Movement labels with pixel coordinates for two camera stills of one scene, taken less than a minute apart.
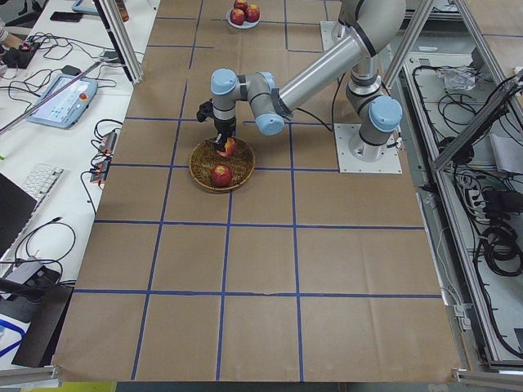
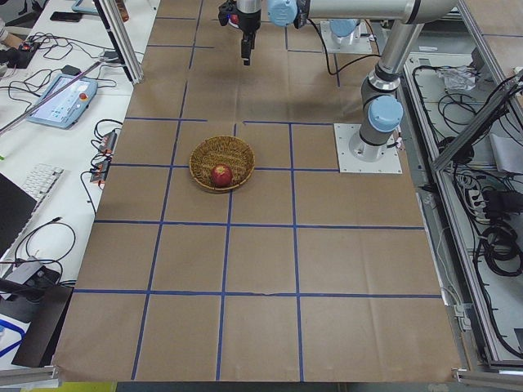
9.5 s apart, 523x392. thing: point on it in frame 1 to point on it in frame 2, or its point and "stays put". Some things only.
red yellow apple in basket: x=221 y=175 stays put
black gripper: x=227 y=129 to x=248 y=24
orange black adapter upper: x=109 y=143 stays put
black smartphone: x=66 y=16 stays put
